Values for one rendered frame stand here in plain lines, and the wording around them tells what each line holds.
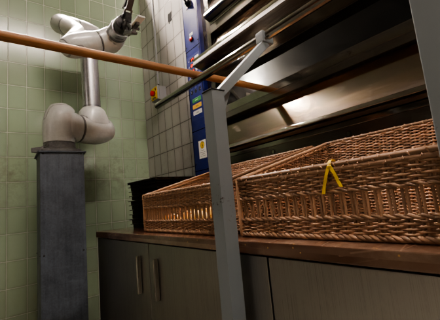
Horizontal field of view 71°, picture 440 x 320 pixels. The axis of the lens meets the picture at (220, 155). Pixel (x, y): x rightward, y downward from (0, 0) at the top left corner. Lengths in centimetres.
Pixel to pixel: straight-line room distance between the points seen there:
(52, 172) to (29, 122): 62
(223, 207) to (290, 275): 20
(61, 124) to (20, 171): 53
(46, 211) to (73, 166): 25
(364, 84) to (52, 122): 146
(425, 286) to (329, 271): 15
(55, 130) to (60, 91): 63
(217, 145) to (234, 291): 33
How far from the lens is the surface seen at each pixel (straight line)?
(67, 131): 181
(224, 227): 73
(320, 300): 66
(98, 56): 114
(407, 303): 58
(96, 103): 199
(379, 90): 117
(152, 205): 128
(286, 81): 141
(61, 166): 174
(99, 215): 229
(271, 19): 140
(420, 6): 52
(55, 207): 172
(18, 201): 220
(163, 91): 225
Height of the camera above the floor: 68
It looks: 8 degrees up
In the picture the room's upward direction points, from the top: 5 degrees counter-clockwise
